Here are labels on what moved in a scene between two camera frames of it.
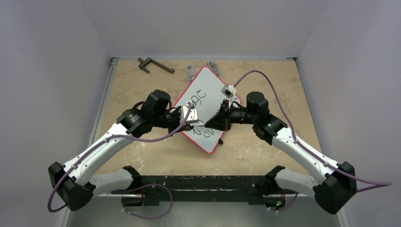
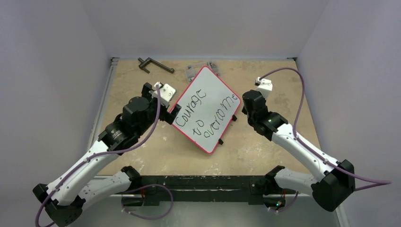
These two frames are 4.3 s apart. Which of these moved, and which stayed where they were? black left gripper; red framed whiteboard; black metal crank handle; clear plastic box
Moved: black left gripper
Stayed: clear plastic box; black metal crank handle; red framed whiteboard
